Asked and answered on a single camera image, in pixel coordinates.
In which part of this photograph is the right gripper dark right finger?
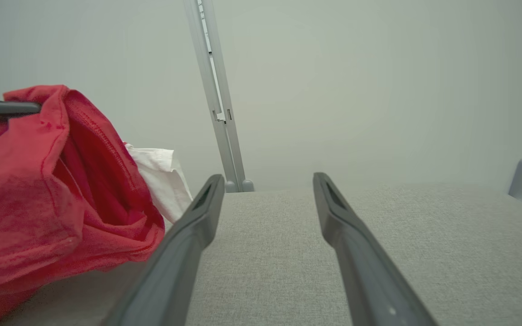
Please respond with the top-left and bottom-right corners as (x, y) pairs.
(313, 172), (438, 326)

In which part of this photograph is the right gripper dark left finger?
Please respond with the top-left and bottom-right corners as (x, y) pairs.
(101, 174), (226, 326)

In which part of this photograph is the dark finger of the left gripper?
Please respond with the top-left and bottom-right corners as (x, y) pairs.
(0, 97), (42, 121)

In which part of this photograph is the red basketball jersey number 23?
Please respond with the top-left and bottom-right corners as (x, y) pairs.
(0, 85), (193, 326)

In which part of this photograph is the grey double partition post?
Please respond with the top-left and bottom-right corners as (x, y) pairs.
(183, 0), (255, 193)

